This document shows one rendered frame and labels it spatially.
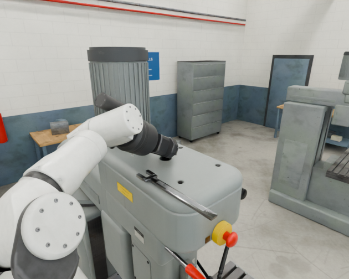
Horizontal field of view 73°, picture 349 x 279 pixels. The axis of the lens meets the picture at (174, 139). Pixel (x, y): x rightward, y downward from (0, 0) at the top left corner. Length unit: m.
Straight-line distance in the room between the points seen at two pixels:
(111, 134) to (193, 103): 5.36
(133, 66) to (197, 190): 0.43
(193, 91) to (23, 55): 3.42
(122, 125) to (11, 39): 4.35
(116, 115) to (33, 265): 0.29
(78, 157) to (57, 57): 4.52
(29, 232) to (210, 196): 0.38
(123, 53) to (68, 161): 0.46
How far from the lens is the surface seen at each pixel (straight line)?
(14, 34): 4.78
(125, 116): 0.47
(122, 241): 0.94
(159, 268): 0.84
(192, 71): 5.71
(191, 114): 5.87
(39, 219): 0.32
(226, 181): 0.62
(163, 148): 0.63
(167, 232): 0.60
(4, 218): 0.36
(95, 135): 0.45
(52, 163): 0.39
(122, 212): 0.82
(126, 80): 0.78
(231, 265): 1.68
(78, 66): 5.00
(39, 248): 0.32
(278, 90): 7.69
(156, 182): 0.58
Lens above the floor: 2.19
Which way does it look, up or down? 20 degrees down
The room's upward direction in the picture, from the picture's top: straight up
